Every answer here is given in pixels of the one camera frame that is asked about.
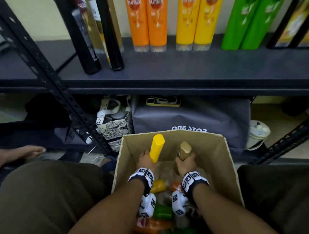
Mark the person's left hand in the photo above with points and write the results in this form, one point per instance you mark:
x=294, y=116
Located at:
x=144, y=161

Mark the black printed bag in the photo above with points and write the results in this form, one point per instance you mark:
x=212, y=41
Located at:
x=205, y=115

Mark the person's left forearm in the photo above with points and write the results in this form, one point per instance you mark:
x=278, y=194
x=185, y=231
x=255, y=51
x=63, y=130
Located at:
x=111, y=212

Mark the person's dark trousers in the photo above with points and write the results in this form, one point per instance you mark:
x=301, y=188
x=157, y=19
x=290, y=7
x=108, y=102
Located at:
x=48, y=197

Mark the person's blue sandal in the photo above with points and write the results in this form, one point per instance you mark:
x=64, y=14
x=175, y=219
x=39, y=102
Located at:
x=109, y=165

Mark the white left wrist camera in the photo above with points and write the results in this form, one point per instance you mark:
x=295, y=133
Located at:
x=147, y=206

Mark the white plastic jug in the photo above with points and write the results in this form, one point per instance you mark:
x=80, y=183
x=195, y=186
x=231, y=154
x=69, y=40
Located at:
x=258, y=135

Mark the person's right hand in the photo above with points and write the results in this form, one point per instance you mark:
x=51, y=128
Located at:
x=187, y=166

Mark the black orange-capped shampoo bottle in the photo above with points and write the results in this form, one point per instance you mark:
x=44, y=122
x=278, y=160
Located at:
x=289, y=26
x=112, y=41
x=82, y=43
x=301, y=38

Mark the person's right forearm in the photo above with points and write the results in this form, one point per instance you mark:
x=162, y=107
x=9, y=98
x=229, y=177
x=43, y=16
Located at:
x=227, y=214

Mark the patterned fabric bag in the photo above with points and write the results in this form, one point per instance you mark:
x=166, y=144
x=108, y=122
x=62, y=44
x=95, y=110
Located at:
x=116, y=127

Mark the right wristband with marker tags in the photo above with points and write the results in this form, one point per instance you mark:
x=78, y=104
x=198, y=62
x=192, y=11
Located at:
x=193, y=180

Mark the yellow-cased smartphone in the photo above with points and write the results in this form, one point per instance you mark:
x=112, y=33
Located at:
x=163, y=101

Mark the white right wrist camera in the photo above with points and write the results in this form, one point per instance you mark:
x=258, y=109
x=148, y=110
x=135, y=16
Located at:
x=179, y=203

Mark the left wristband with marker tags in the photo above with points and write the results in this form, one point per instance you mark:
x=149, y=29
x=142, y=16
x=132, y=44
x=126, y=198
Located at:
x=142, y=177

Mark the brown cardboard box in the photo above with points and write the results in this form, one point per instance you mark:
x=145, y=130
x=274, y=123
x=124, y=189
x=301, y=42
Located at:
x=217, y=156

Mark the wristband with marker tags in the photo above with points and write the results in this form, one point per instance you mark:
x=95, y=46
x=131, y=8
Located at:
x=142, y=177
x=193, y=180

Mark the small gold shampoo bottle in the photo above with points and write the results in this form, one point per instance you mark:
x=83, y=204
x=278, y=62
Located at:
x=185, y=149
x=118, y=29
x=93, y=29

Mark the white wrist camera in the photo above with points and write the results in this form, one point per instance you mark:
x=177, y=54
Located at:
x=179, y=203
x=147, y=206

